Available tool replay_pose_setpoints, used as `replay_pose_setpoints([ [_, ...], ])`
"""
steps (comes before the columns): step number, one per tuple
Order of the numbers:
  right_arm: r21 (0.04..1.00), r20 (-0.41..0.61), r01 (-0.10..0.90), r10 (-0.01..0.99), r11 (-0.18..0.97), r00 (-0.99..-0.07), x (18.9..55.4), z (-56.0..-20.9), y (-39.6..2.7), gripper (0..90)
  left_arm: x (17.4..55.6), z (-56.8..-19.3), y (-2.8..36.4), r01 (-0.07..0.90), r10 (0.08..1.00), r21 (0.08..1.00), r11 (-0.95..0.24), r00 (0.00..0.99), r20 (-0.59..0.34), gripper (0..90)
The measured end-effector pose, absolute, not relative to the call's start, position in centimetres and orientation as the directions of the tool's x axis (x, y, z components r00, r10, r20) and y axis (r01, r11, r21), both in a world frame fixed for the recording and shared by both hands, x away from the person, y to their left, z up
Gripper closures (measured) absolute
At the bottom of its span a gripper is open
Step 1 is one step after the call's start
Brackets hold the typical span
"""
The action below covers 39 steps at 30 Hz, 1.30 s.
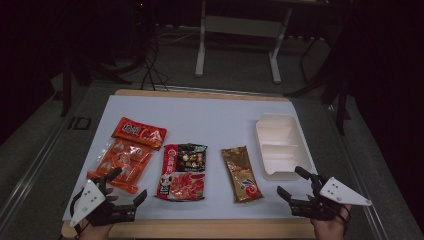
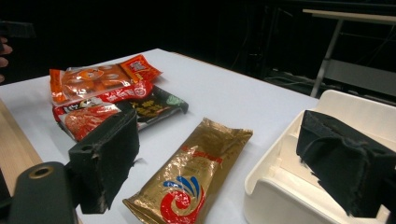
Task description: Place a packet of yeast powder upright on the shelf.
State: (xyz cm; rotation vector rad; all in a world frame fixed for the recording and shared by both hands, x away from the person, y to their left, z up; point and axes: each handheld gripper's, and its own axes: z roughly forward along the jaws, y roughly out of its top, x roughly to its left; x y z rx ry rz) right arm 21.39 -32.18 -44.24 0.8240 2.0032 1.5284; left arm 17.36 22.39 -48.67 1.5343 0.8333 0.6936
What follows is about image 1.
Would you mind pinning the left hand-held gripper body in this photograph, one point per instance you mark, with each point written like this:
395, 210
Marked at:
87, 200

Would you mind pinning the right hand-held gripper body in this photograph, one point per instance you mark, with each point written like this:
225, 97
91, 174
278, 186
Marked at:
340, 193

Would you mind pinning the orange snack packet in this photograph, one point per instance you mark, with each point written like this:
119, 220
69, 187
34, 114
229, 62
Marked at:
133, 153

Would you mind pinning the white divided food tray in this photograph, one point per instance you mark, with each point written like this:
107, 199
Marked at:
281, 146

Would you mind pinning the red and black sauce packet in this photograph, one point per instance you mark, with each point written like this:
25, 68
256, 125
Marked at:
181, 176

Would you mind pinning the gold snack packet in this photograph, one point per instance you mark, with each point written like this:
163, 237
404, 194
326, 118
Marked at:
241, 173

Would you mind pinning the person's left hand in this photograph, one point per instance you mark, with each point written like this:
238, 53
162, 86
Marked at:
95, 234

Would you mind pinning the person's right hand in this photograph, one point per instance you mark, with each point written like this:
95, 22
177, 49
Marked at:
330, 230

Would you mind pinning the black metal stand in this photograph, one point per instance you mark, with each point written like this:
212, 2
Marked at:
341, 100
66, 86

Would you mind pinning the white table mat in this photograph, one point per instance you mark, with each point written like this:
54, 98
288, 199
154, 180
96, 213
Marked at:
200, 120

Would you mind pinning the white metal stand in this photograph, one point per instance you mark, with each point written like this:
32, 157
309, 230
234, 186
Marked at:
200, 50

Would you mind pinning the black rectangular floor bracket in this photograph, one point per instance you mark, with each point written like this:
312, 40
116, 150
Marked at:
79, 123

